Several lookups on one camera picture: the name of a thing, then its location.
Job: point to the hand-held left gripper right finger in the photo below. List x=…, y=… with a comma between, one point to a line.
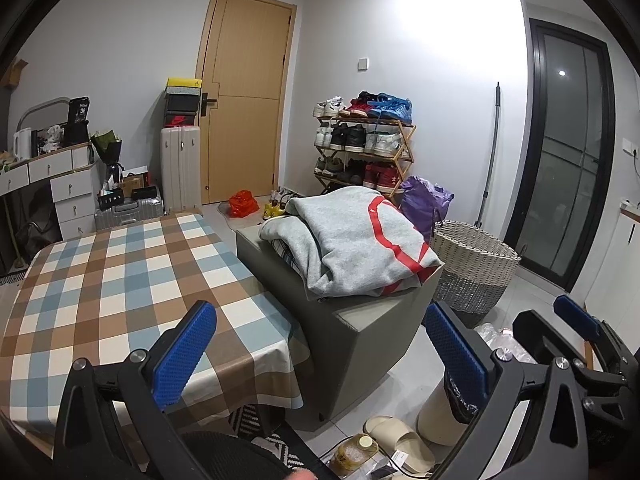
x=457, y=355

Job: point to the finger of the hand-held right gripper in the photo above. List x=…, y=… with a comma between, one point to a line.
x=532, y=335
x=577, y=316

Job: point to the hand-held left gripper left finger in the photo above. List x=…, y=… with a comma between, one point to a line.
x=185, y=355

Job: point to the grey hoodie with red print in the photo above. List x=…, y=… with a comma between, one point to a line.
x=345, y=240

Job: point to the crumpled clear plastic bag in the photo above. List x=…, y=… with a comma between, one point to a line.
x=505, y=342

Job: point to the white bin with black liner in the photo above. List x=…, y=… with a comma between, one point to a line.
x=445, y=415

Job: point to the wicker laundry basket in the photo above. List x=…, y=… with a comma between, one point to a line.
x=475, y=270

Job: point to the grey ottoman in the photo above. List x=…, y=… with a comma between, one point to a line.
x=360, y=345

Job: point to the beige slipper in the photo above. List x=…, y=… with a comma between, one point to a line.
x=390, y=427
x=412, y=452

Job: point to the black and white patterned rug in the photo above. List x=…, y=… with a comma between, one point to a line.
x=260, y=435

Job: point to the blue and white plaid bag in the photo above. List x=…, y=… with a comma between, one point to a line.
x=289, y=257

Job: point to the yellow oil bottle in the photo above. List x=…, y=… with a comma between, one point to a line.
x=352, y=455

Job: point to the silver suitcase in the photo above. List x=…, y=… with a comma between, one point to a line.
x=127, y=215

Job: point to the purple plastic bag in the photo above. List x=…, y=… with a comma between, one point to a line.
x=422, y=205

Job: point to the black framed glass door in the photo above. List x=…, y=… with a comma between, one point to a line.
x=565, y=160

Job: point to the orange plastic bag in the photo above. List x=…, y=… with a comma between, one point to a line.
x=244, y=205

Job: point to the pair of yellow shoes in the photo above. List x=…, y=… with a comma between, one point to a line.
x=274, y=210

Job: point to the black box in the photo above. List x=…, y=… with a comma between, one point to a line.
x=135, y=191

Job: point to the metal mop pole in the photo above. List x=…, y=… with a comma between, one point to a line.
x=492, y=150

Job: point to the row of shoes on floor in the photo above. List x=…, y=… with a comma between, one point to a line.
x=289, y=196

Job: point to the black duffel bag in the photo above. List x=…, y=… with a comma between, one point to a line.
x=37, y=222

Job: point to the flower bouquet in black wrap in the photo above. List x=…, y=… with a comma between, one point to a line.
x=107, y=152

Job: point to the white desk with drawers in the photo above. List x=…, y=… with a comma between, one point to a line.
x=55, y=180

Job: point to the wooden shoe rack with shoes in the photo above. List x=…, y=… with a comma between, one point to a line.
x=365, y=145

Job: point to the stack of shoe boxes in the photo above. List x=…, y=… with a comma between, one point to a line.
x=184, y=102

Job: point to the black paper bag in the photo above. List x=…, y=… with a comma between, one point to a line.
x=78, y=120

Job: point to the white kettle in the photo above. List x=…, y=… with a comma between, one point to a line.
x=22, y=145

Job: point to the wooden door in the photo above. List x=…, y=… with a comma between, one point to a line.
x=245, y=95

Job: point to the cardboard box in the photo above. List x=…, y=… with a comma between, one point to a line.
x=12, y=72

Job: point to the white wall socket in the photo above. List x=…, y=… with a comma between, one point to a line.
x=634, y=147

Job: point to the white wall switch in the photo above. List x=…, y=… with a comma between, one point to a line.
x=363, y=63

